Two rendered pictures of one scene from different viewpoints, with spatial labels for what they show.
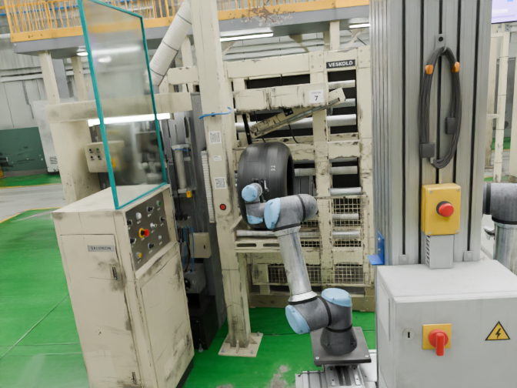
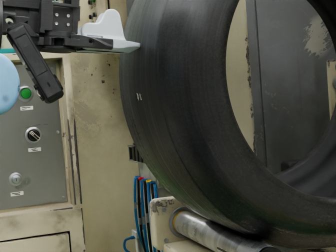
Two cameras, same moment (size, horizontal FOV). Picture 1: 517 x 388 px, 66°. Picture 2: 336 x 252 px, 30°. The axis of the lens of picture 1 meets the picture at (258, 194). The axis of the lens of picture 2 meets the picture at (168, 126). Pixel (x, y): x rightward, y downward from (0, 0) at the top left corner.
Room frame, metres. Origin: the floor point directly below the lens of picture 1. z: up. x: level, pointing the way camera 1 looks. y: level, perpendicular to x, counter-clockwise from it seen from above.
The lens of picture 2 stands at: (1.76, -0.84, 1.15)
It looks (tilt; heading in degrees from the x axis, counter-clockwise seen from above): 3 degrees down; 57
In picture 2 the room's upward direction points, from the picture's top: 4 degrees counter-clockwise
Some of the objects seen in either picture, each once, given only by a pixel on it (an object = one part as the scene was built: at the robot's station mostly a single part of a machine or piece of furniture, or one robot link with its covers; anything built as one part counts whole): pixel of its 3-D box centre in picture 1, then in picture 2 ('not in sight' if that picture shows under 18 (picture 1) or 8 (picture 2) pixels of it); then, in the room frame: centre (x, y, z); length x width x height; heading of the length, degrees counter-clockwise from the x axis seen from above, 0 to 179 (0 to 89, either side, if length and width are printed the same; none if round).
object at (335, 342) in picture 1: (338, 332); not in sight; (1.46, -0.28, 0.77); 0.15 x 0.15 x 0.10
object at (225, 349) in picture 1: (241, 342); not in sight; (2.56, 0.22, 0.02); 0.27 x 0.27 x 0.04; 77
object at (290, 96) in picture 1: (282, 97); not in sight; (2.78, -0.22, 1.71); 0.61 x 0.25 x 0.15; 77
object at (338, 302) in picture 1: (335, 306); not in sight; (1.46, -0.27, 0.88); 0.13 x 0.12 x 0.14; 109
